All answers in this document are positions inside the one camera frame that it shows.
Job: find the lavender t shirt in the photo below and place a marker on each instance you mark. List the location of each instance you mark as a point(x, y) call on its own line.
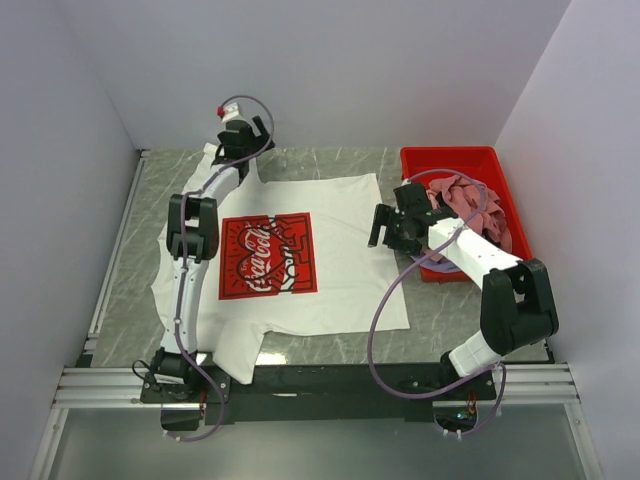
point(437, 263)

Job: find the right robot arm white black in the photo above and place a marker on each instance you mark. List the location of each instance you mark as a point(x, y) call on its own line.
point(517, 304)

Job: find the black base crossbar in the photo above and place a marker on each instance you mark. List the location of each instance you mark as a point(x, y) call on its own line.
point(292, 393)

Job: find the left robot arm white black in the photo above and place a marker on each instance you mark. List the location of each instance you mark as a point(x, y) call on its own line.
point(192, 241)

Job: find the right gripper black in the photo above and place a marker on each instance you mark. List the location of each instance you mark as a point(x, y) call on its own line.
point(384, 215)

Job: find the red plastic bin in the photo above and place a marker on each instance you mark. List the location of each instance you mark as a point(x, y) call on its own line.
point(478, 162)

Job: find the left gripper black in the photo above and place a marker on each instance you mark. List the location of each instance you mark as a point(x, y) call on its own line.
point(261, 142)

